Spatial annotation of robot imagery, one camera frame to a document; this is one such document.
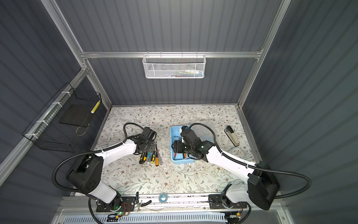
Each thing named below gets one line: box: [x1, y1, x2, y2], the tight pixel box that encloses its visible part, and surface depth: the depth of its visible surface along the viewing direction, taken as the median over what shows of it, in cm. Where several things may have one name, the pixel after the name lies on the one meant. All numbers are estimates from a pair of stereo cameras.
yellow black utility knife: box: [138, 151, 148, 165], surface depth 91 cm
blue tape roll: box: [158, 192, 168, 204], surface depth 77 cm
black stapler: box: [224, 125, 241, 147], surface depth 99 cm
